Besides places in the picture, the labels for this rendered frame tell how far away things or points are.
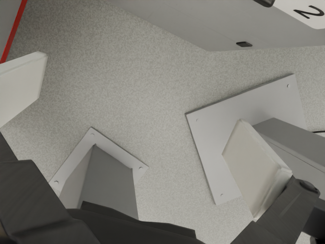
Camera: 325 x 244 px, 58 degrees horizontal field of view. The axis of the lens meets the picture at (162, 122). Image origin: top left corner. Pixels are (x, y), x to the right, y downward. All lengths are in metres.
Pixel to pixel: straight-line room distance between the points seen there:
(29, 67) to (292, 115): 1.30
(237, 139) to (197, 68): 1.05
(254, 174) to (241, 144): 0.03
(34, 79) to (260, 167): 0.13
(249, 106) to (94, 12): 0.73
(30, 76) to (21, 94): 0.01
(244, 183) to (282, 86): 1.20
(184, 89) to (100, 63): 0.36
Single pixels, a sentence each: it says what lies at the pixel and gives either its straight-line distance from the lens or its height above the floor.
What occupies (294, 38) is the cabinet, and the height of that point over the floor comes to 0.69.
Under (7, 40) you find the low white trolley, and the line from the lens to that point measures 1.12.
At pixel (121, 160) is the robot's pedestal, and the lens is 1.26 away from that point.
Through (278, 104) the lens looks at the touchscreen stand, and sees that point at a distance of 1.36.
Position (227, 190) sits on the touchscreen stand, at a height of 0.03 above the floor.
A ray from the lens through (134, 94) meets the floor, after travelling 1.21.
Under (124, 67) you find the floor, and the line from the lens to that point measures 1.20.
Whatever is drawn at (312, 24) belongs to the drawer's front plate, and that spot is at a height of 0.83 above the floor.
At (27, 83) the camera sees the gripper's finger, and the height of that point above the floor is 1.03.
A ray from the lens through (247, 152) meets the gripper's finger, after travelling 0.18.
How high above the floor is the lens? 1.20
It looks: 75 degrees down
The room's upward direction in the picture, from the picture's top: 145 degrees clockwise
